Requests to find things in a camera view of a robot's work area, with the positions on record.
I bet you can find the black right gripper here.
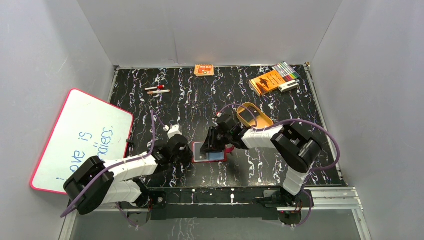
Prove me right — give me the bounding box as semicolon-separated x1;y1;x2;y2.
200;127;232;154

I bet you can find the black VIP credit card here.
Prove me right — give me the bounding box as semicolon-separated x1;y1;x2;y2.
192;141;208;163

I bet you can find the red leather card holder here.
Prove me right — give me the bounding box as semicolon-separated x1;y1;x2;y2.
192;145;235;164

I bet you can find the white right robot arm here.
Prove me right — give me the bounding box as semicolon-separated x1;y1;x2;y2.
199;114;322;207

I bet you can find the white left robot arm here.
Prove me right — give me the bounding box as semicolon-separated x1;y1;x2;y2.
63;134;193;215

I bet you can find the black card in tray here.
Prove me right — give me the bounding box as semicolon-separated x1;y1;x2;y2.
239;106;260;123

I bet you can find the yellow oval tray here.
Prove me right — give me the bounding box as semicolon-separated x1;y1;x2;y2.
236;102;274;129

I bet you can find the orange white marker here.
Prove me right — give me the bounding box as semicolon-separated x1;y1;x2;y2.
147;89;171;95

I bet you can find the red capped marker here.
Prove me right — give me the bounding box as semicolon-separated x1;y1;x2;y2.
144;85;165;91

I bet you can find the small orange notepad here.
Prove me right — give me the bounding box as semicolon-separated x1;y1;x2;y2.
194;64;215;77

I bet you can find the orange book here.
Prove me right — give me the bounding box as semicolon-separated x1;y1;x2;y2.
248;70;286;96

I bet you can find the pink framed whiteboard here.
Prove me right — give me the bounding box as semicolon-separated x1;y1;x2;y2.
30;88;134;194

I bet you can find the white whiteboard eraser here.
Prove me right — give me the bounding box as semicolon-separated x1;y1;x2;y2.
278;80;299;93

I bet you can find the pack of coloured markers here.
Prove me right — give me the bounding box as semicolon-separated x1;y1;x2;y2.
272;61;300;82

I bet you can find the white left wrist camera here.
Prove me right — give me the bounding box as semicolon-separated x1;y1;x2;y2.
163;124;182;139

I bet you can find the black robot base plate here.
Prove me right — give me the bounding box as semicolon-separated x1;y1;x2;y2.
116;186;315;225

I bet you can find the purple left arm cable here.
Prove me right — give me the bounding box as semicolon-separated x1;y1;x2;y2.
60;109;170;229

